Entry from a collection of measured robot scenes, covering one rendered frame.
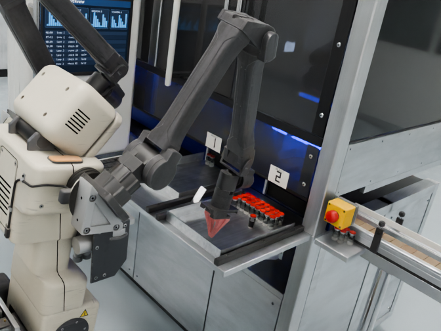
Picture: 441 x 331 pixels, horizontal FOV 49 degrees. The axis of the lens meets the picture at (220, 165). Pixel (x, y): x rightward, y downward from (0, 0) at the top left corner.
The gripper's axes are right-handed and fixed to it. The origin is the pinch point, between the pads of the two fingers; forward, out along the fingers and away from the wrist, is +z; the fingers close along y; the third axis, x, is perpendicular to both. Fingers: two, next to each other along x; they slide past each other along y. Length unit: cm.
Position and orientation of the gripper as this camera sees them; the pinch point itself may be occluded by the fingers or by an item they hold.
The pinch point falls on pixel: (210, 234)
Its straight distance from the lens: 144.6
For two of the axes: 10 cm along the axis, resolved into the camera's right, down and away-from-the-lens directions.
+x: -6.8, -3.6, 6.4
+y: 6.8, 0.3, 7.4
